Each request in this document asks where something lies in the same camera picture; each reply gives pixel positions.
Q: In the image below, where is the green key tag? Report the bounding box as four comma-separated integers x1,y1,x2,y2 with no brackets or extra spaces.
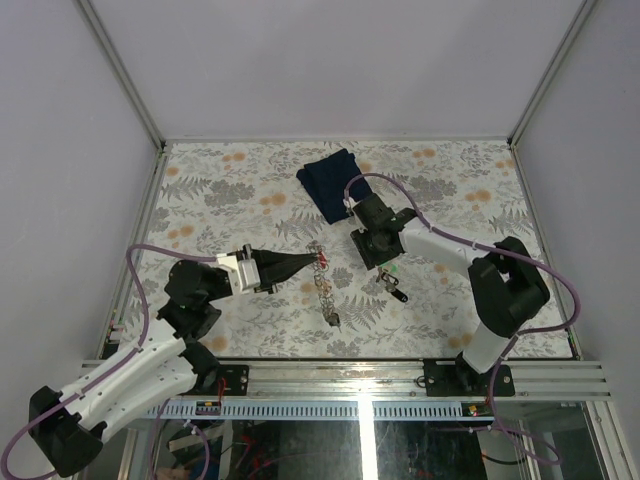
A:
380,262,398,275

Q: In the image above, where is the silver key black tag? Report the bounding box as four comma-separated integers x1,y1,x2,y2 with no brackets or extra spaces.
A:
376,272,408,303

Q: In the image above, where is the steel disc with keyrings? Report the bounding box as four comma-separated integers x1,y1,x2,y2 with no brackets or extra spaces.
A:
307,240,341,329

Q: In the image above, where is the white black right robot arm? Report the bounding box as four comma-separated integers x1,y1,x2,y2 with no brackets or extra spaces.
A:
351,194,550,397

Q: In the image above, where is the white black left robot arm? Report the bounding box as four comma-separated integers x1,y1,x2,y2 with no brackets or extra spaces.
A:
28,245,317,478

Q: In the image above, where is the dark blue folded cloth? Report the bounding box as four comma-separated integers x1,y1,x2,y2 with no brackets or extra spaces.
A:
296,149,361,225

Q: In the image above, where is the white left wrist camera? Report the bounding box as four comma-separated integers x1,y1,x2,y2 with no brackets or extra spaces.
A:
214,252,261,295

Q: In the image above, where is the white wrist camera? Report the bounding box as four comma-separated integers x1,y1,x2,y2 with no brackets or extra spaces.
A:
343,197,357,216
214,252,261,295

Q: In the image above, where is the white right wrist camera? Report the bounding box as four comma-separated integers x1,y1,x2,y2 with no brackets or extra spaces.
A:
343,197,357,216

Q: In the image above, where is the aluminium mounting rail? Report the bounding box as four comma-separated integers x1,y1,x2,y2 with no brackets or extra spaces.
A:
221,358,612,402

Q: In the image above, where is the white slotted cable duct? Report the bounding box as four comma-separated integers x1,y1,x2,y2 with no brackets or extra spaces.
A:
144,399,464,421

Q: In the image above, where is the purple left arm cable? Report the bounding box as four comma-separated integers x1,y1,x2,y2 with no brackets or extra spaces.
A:
0,243,221,476

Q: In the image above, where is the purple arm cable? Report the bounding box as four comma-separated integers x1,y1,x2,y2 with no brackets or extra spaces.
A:
343,173,584,469
0,243,221,476

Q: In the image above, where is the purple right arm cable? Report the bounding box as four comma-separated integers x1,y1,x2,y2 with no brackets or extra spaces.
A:
343,173,584,469

